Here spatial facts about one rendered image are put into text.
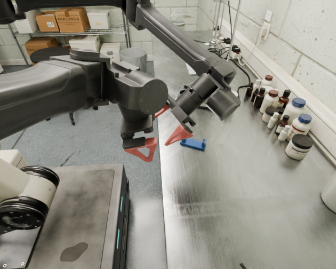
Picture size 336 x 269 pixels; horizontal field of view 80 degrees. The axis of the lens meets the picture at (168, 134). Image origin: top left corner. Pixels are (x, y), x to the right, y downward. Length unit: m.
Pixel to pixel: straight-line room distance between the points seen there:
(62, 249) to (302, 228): 0.92
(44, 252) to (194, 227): 0.72
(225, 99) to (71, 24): 2.74
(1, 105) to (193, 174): 0.59
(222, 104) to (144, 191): 1.17
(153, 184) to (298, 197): 1.06
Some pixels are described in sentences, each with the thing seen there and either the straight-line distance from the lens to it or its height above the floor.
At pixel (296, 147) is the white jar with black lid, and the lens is 0.86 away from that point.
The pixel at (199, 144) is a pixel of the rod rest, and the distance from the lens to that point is 0.80.
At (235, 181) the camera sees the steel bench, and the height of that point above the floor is 0.75.
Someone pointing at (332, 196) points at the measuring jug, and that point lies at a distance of 0.77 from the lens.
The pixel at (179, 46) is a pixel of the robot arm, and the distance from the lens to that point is 0.64.
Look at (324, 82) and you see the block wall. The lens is 1.05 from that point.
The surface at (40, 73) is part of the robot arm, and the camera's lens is 0.29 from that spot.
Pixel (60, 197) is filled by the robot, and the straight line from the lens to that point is 1.24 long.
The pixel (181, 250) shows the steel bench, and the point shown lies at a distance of 0.60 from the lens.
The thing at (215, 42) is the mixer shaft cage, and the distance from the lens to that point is 1.35.
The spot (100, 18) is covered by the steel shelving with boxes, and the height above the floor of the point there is 0.69.
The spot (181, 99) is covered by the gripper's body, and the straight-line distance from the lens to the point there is 0.53.
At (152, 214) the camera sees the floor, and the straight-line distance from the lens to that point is 1.47.
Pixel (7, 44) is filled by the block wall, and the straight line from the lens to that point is 4.04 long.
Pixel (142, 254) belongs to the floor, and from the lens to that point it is 1.39.
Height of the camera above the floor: 1.32
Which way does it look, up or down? 42 degrees down
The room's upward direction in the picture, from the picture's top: straight up
